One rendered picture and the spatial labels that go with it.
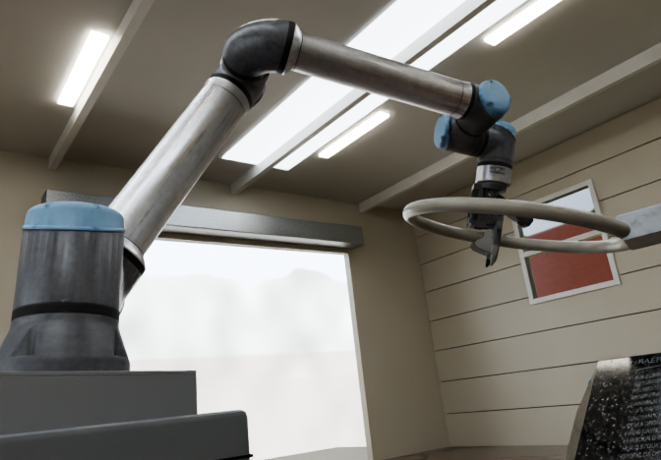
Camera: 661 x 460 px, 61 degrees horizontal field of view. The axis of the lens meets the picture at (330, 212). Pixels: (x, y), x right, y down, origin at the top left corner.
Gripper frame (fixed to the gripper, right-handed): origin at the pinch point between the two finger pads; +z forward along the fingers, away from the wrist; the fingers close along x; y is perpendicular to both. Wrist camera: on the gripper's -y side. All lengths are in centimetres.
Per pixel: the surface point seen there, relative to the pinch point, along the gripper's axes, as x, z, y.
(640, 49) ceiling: -431, -286, -210
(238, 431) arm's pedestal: 71, 35, 44
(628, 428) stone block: 54, 28, -13
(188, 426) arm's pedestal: 76, 34, 50
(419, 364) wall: -808, 104, -59
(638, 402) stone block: 52, 24, -15
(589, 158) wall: -617, -219, -232
